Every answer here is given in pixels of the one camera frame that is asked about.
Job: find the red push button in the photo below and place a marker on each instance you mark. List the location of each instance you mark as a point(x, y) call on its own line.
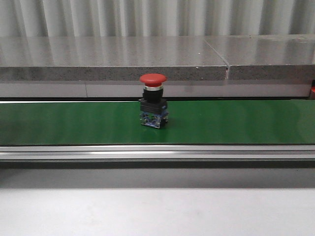
point(153, 107)

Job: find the green conveyor belt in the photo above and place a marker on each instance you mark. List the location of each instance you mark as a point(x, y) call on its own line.
point(198, 134)

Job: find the grey stone counter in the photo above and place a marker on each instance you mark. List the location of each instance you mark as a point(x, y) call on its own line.
point(195, 66)

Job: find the red plastic tray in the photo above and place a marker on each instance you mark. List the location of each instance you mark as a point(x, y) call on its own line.
point(312, 91)

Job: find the white pleated curtain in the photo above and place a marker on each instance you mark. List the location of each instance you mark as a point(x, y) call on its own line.
point(155, 17)

